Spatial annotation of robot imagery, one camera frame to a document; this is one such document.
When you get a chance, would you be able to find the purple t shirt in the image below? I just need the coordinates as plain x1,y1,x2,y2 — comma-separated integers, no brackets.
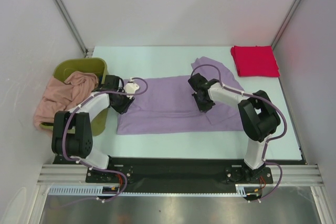
115,56,245,136

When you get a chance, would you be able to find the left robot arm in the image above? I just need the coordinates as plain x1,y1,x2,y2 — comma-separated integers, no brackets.
51,75,140,182

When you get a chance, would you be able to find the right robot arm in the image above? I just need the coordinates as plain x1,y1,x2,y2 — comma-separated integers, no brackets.
188,73,280,183

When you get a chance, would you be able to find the olive green plastic bin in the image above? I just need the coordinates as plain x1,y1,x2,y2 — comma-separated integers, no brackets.
39,57,110,137

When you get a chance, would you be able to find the folded red t shirt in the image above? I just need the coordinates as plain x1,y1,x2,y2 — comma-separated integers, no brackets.
230,46,280,78

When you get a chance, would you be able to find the pink t shirt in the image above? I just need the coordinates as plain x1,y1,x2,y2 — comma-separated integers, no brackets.
34,71,99,131

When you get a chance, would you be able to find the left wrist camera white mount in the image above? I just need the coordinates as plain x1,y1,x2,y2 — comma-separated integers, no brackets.
123,78,140,96

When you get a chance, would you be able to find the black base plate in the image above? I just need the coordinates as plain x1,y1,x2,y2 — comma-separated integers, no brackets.
52,155,274,194

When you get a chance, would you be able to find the white slotted cable duct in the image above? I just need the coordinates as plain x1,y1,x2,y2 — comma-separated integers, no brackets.
48,185,261,197

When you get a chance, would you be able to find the aluminium frame rail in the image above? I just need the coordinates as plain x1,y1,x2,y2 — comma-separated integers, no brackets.
37,164,324,187

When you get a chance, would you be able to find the left corner aluminium post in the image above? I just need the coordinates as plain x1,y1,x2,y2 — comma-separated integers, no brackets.
53,0,88,55

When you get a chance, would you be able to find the corner aluminium post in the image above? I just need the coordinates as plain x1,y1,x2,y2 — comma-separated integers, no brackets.
53,0,88,55
271,0,303,50

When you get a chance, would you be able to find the right corner aluminium post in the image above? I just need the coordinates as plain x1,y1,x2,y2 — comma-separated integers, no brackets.
271,0,303,50

